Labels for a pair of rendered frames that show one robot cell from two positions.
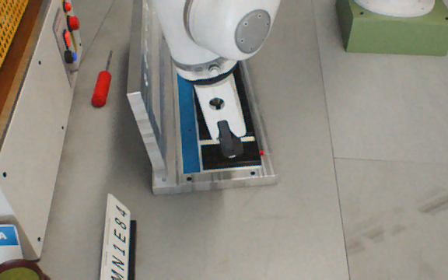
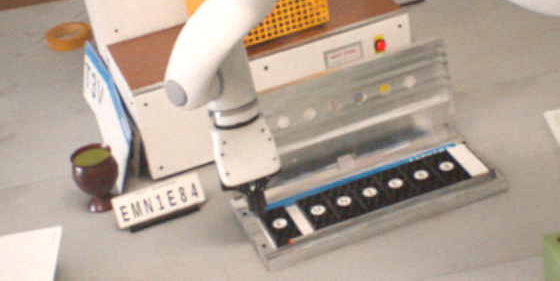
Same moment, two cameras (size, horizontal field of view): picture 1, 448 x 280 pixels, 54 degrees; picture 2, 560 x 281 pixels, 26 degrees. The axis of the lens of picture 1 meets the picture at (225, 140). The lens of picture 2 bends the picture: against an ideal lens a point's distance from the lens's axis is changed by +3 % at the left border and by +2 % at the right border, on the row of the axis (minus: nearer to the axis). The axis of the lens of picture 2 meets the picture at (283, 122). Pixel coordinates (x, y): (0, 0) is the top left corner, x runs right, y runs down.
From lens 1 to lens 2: 181 cm
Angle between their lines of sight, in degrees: 64
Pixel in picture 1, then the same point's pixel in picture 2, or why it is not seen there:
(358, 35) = (547, 265)
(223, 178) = (251, 231)
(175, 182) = (238, 208)
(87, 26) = (468, 81)
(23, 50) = (259, 52)
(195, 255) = (177, 248)
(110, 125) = not seen: hidden behind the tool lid
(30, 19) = (304, 37)
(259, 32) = (177, 95)
